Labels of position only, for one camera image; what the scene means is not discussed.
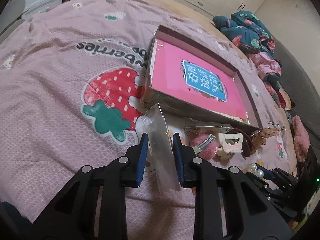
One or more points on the brown dotted scrunchie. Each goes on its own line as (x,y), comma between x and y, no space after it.
(261,137)

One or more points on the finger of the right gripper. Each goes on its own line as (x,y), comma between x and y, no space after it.
(262,172)

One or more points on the tan bed sheet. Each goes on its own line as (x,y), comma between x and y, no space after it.
(278,150)

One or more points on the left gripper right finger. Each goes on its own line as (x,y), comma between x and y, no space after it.
(228,205)

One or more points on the grey padded headboard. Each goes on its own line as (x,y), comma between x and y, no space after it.
(303,95)

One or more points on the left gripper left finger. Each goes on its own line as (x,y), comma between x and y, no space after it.
(91,205)

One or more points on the dark cardboard box tray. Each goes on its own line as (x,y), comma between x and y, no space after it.
(151,96)

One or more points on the teal floral quilt pile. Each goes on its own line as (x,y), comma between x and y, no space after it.
(246,32)

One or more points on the pink knitted garment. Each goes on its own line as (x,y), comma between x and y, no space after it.
(301,141)

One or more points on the dark red hair clip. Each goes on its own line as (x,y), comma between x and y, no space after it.
(250,143)

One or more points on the pink strawberry print blanket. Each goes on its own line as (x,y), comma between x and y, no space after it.
(70,93)

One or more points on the clear packet red bow clip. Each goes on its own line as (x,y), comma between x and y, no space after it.
(161,150)

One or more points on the grey chair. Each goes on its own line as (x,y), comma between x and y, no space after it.
(11,18)

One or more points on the pink book blue label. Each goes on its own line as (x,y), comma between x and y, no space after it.
(188,78)

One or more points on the pink fluffy hair clip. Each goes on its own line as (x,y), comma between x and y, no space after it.
(204,141)

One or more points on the cream claw hair clip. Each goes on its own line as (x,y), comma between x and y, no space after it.
(230,144)

